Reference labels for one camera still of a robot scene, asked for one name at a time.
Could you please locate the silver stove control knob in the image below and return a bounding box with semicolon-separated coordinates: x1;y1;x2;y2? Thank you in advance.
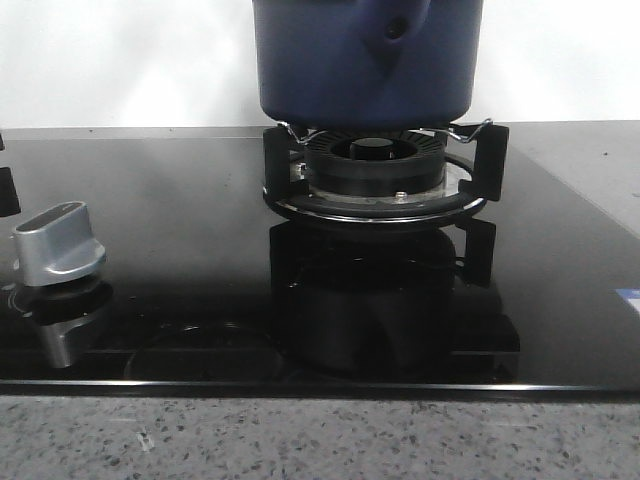
13;201;106;287

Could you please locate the metal wire pot reducer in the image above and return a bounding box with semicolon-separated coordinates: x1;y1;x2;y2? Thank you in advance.
276;118;494;146

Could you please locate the right black gas burner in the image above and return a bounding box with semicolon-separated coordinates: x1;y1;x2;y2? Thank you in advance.
300;131;446;204

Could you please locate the blue white sticker label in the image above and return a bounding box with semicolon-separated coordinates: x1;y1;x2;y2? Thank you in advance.
616;289;640;314

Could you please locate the black pot support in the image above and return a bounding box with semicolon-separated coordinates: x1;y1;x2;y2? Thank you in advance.
262;124;509;226
0;128;22;218

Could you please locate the black glass gas cooktop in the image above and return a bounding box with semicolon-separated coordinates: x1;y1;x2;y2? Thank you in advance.
1;124;639;401

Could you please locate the right black pot support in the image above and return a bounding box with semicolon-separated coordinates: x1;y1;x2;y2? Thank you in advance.
262;124;509;226

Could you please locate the left black pot support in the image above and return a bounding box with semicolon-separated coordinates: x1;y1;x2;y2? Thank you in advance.
0;128;22;218

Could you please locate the blue cooking pot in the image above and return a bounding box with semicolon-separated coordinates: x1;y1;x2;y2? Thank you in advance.
252;0;483;131

